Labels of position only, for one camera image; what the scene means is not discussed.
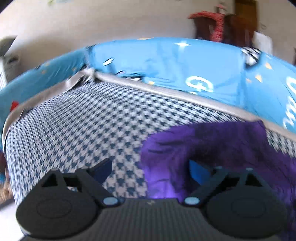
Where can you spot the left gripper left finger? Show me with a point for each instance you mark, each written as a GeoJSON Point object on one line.
{"type": "Point", "coordinates": [91, 180]}

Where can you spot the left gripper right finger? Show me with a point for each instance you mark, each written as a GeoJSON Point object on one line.
{"type": "Point", "coordinates": [206, 181]}

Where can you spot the purple floral garment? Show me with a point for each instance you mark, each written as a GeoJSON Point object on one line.
{"type": "Point", "coordinates": [234, 145]}

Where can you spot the houndstooth sofa seat cover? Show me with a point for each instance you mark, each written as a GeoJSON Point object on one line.
{"type": "Point", "coordinates": [92, 116]}

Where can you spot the blue printed sofa back cover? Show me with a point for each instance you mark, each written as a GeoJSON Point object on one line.
{"type": "Point", "coordinates": [246, 78]}

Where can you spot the white clothed dining table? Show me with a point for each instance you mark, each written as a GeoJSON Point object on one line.
{"type": "Point", "coordinates": [262, 42]}

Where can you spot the red patterned cloth on chair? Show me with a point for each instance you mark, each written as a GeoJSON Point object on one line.
{"type": "Point", "coordinates": [208, 25]}

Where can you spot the dark wooden chair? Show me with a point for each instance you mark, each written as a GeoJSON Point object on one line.
{"type": "Point", "coordinates": [237, 31]}

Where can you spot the brown wooden door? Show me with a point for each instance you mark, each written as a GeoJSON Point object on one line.
{"type": "Point", "coordinates": [247, 9]}

